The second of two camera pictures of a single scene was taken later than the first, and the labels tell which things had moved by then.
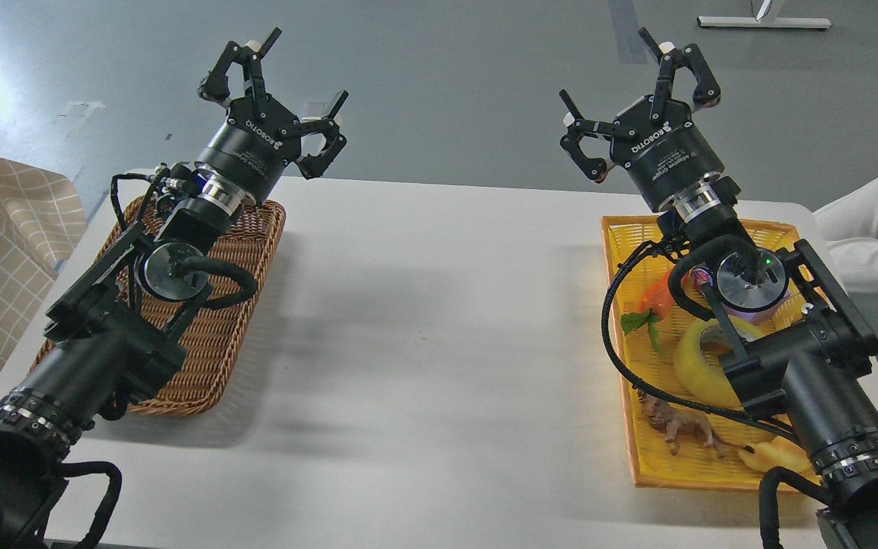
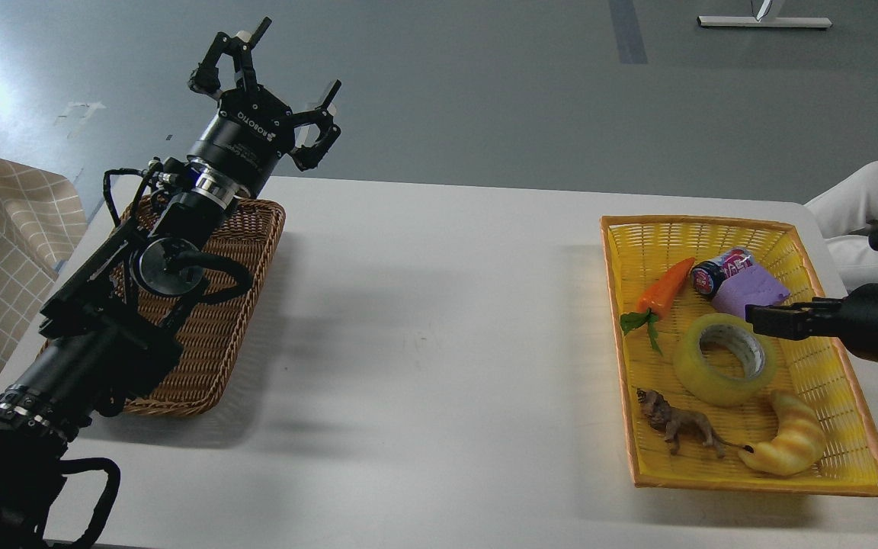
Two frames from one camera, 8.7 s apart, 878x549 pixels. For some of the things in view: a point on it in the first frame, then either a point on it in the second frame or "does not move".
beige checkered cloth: (14, 228) does not move
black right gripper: (666, 154) → (866, 318)
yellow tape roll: (703, 377) does not move
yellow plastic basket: (688, 426) does not move
